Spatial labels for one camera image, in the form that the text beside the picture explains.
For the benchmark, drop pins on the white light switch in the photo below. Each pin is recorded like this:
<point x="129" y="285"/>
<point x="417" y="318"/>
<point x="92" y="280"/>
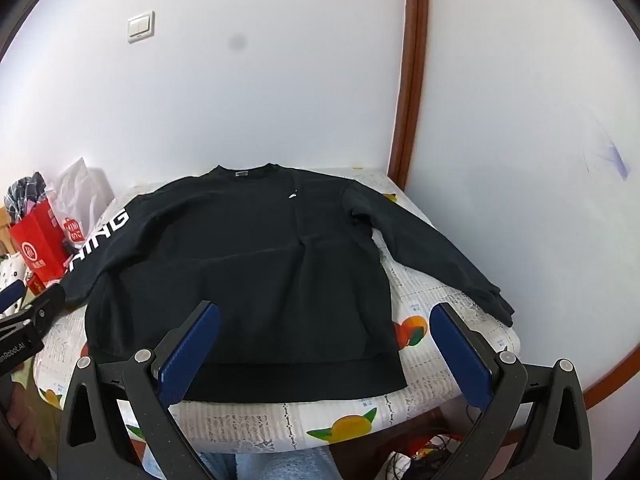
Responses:
<point x="141" y="27"/>

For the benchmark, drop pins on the person's left hand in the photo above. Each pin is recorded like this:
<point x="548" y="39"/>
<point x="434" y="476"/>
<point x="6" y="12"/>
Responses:
<point x="25" y="410"/>

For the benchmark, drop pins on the white plastic bag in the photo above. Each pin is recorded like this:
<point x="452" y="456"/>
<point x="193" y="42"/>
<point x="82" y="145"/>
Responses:
<point x="85" y="185"/>

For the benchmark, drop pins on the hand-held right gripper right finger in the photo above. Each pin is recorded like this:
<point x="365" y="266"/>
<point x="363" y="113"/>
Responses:
<point x="457" y="347"/>

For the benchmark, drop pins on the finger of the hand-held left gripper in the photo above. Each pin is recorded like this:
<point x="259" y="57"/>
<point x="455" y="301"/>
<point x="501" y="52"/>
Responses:
<point x="10" y="296"/>
<point x="42" y="310"/>

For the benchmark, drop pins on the fruit print tablecloth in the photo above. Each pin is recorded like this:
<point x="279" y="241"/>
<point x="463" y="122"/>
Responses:
<point x="300" y="425"/>

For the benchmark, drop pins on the person's blue jeans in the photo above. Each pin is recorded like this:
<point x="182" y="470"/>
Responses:
<point x="300" y="467"/>

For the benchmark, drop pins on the brown wooden door frame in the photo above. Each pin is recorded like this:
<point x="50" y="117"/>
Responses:
<point x="412" y="75"/>

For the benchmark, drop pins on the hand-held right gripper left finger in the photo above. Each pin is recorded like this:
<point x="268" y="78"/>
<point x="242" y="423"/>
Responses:
<point x="192" y="347"/>

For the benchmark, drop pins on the white spotted cloth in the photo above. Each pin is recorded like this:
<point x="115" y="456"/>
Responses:
<point x="11" y="270"/>

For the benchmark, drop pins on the brown wooden baseboard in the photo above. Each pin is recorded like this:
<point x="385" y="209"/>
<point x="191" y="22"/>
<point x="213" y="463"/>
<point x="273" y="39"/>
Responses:
<point x="612" y="377"/>

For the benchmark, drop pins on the plaid cloth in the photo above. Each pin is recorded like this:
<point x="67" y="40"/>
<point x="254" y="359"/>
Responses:
<point x="25" y="190"/>

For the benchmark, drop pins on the black sweatshirt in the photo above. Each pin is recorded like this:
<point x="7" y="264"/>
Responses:
<point x="250" y="270"/>

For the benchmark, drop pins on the red paper bag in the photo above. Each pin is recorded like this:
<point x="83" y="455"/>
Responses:
<point x="35" y="245"/>

